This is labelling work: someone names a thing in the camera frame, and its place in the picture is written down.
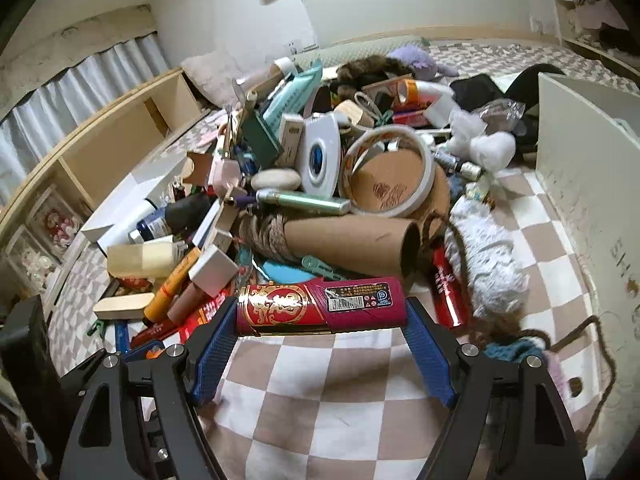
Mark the cardboard tube with rope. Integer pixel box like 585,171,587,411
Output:
239,211,422,284

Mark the dark red slim box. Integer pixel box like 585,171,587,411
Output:
131,320,179,347

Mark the white shallow tray box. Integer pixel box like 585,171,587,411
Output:
80,150,196,244

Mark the beige curtain valance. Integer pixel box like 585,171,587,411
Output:
0,4,159,122

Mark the cream plastic case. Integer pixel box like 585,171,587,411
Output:
106,241,189,279

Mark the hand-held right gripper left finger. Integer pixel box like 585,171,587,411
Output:
59,297,238,480

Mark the grey curtain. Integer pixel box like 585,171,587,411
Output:
0,35,169,192

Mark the white doll display box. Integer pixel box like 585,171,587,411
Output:
0,225,64,306

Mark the white carton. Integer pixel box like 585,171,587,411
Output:
276,112,306,166

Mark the orange cream tube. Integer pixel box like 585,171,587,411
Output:
144,247,202,325

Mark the brown lipstick tube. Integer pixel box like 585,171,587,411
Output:
167,282,209,325

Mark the wooden wall alcove shelf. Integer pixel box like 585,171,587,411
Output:
542,0,640,72

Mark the teal box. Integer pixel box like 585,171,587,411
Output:
262,67,324,131

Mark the small white box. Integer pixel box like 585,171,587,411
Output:
189,245,240,299

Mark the beige oblong case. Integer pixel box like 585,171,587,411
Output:
94,292,156,320

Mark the red packet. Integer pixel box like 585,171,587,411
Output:
180,295,226,341

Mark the glossy red slim box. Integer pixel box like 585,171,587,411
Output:
431,247,471,329

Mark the dark blue jar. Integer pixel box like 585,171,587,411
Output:
129,215,171,244

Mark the green utility knife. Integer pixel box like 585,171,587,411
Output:
300,255,346,281

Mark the brown yarn cord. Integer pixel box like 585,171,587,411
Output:
420,210,622,437

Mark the white cylindrical bottle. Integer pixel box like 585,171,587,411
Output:
97,199,159,256

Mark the purple plush toy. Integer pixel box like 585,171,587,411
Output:
387,45,446,81

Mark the white headboard panel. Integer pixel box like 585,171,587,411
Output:
301,0,534,51

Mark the clear plastic bag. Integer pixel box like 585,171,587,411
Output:
477,100,526,136

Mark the dark green box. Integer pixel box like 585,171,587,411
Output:
240,110,284,169

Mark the white fluffy pillow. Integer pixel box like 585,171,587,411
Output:
181,50,251,106

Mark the white fluffy duster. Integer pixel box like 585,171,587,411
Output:
445,197,530,316

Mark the brown tumbler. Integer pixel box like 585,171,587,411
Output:
234,57,296,106

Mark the green metallic tube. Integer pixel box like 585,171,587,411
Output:
255,188,352,216

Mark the white cardboard box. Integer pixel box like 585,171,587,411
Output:
536,72,640,467

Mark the white round device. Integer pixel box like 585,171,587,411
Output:
298,112,345,200

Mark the white tape ring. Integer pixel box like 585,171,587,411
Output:
339,127,451,220

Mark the white and blue box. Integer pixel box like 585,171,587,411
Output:
192,200,224,249

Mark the red gold-patterned box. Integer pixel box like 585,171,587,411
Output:
235,276,407,337

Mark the teal knitted piece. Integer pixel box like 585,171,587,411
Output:
482,335,551,361

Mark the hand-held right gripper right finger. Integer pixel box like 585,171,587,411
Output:
405,297,586,480

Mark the pile of clothes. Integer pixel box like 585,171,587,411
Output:
555,0,636,46

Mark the wooden bedside shelf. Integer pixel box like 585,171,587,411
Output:
0,67,211,307

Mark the dark matte bottle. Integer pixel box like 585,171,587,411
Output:
165,192,216,234

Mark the brown furry item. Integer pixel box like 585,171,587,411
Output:
335,57,416,94

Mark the pink bottle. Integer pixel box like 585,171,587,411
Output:
210,157,241,196

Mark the red foil slim box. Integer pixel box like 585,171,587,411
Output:
119,276,155,294

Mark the orange and white bottle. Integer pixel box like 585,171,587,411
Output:
397,78,454,111

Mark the red bear doll display box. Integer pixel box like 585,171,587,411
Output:
25,185,89,261

